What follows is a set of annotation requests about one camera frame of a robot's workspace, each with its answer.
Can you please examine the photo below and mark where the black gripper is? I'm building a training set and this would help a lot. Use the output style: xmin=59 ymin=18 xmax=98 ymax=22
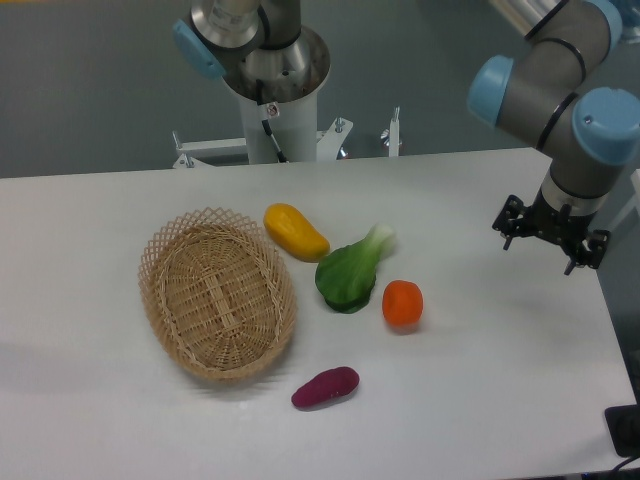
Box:
xmin=492 ymin=193 xmax=610 ymax=275

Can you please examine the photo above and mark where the orange fruit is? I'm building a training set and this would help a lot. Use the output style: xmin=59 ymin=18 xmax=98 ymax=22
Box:
xmin=382 ymin=280 xmax=424 ymax=327

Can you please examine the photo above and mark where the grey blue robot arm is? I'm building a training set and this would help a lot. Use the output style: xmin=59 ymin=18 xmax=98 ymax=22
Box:
xmin=172 ymin=1 xmax=639 ymax=269

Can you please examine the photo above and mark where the black device at table corner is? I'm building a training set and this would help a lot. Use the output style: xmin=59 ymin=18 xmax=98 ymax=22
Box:
xmin=604 ymin=405 xmax=639 ymax=457

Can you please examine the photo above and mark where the green bok choy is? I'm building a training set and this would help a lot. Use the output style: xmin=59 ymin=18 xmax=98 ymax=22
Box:
xmin=314 ymin=223 xmax=396 ymax=314

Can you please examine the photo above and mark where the purple sweet potato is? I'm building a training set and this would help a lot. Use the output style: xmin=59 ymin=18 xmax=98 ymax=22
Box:
xmin=291 ymin=366 xmax=360 ymax=410

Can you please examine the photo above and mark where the yellow mango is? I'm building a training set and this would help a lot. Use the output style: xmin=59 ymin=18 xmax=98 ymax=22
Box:
xmin=263 ymin=203 xmax=330 ymax=262

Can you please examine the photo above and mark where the woven wicker basket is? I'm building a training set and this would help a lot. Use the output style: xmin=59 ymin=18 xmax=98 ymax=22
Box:
xmin=138 ymin=208 xmax=297 ymax=382

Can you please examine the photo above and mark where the white frame at right edge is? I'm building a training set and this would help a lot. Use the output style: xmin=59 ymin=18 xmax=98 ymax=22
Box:
xmin=608 ymin=169 xmax=640 ymax=232

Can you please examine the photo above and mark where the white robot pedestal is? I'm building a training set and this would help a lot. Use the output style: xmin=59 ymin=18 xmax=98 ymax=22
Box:
xmin=171 ymin=24 xmax=406 ymax=169

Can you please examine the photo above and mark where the black cable on pedestal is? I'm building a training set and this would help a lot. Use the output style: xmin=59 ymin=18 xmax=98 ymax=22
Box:
xmin=255 ymin=79 xmax=290 ymax=164

